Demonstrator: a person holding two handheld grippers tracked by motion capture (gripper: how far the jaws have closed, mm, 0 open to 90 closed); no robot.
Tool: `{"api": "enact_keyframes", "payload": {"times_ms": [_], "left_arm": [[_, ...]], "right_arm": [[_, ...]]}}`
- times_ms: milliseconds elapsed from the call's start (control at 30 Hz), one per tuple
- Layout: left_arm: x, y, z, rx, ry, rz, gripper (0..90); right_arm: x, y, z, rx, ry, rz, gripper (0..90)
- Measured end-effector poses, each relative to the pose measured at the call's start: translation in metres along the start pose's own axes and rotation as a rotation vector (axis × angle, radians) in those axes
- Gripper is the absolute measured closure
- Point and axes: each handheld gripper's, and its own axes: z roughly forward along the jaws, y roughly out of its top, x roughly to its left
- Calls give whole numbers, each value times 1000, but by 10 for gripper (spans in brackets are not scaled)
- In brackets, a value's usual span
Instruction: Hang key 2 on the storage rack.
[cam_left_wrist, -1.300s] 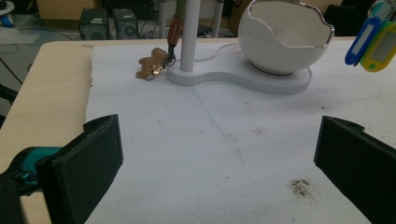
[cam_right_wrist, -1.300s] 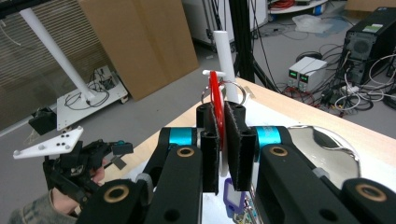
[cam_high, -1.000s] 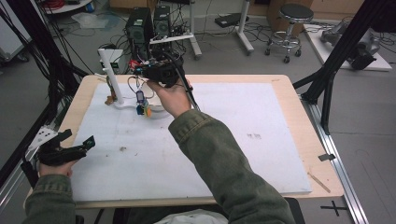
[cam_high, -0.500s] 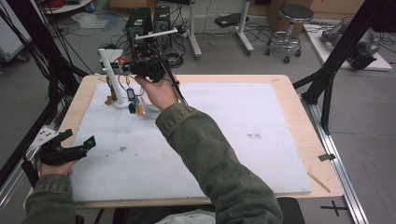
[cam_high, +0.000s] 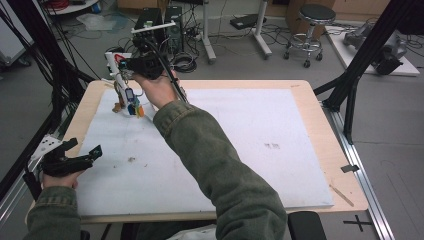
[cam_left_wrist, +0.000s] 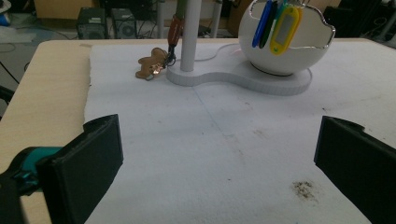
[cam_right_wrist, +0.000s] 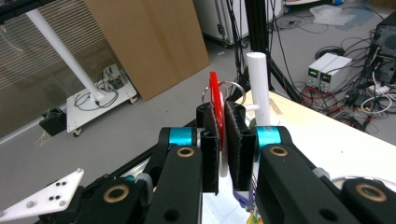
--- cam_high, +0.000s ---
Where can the white round table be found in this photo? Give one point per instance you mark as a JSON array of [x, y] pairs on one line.
[[75, 7]]

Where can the person's legs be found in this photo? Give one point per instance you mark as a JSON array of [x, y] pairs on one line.
[[150, 231]]

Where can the black round stool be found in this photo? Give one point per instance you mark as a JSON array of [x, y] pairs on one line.
[[315, 15]]

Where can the white pole stand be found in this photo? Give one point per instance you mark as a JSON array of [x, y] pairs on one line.
[[114, 71]]

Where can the black computer tower green label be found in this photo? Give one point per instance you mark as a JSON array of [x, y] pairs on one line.
[[150, 16]]

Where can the white cloth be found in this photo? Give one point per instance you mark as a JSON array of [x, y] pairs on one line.
[[196, 235]]

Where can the black metal frame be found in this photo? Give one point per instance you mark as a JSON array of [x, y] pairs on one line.
[[43, 56], [363, 56]]

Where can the person's left hand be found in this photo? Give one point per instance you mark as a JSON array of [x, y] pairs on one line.
[[61, 180]]

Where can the black chair armrest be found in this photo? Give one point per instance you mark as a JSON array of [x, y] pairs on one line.
[[306, 226]]

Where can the aluminium rail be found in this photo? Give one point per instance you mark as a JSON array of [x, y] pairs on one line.
[[363, 180]]

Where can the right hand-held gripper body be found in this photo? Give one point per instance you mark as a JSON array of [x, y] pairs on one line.
[[148, 65]]

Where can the black tape piece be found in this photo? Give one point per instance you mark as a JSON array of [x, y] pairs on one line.
[[350, 168]]

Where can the white table mat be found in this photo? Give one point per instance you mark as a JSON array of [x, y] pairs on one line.
[[266, 173]]

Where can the flat black box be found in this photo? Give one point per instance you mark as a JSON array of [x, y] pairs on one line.
[[246, 21]]

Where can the white panel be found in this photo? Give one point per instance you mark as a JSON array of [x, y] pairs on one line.
[[11, 40]]

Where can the person's right hand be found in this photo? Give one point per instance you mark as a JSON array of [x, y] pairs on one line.
[[160, 90]]

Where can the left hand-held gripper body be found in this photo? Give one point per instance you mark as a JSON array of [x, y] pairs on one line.
[[63, 165]]

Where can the white table leg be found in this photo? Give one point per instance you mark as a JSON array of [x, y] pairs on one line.
[[261, 31], [207, 36]]

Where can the white floor board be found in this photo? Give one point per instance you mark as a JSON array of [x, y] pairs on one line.
[[346, 55]]

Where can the clear plastic sheet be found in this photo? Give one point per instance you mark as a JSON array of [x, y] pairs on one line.
[[100, 22]]

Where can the wooden stick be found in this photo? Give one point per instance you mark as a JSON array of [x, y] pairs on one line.
[[341, 196]]

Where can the grey robot device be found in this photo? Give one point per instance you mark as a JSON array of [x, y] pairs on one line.
[[383, 46]]

